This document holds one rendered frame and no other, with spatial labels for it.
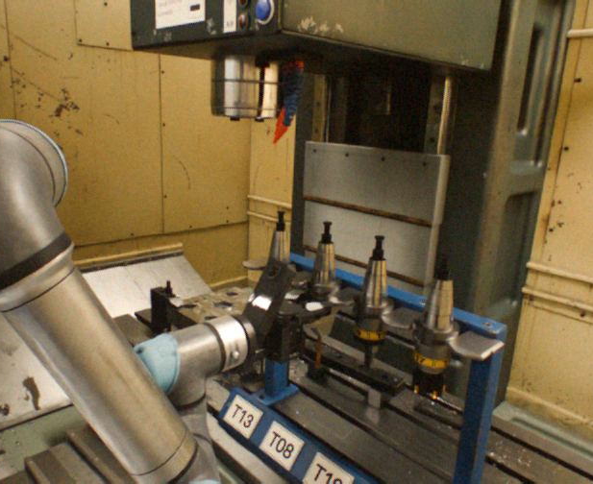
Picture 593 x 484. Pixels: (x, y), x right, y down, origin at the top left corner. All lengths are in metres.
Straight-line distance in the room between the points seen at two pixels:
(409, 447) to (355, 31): 0.75
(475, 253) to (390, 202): 0.26
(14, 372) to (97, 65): 1.09
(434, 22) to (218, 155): 1.45
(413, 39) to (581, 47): 0.71
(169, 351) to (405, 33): 0.66
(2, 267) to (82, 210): 1.57
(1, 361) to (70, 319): 1.29
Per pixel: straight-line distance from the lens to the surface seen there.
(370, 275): 0.75
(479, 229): 1.30
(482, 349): 0.69
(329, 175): 1.50
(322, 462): 0.88
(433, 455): 1.02
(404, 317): 0.75
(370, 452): 0.99
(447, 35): 1.08
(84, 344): 0.50
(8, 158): 0.50
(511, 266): 1.63
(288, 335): 0.77
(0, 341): 1.84
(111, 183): 2.06
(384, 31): 0.91
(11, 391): 1.71
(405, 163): 1.33
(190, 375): 0.67
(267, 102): 1.03
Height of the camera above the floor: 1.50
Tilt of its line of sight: 15 degrees down
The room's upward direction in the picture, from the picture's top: 3 degrees clockwise
